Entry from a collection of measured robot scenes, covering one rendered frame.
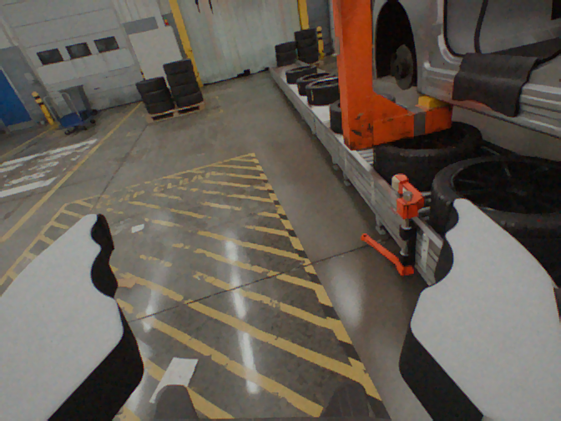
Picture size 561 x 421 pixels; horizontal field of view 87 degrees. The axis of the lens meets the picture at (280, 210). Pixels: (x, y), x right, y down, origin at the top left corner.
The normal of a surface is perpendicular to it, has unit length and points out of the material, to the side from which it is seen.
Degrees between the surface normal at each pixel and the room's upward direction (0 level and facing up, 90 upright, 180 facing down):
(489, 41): 51
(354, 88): 90
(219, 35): 90
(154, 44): 90
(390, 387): 0
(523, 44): 37
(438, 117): 90
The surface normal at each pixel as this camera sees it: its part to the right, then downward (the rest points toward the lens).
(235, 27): 0.23, 0.47
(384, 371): -0.19, -0.83
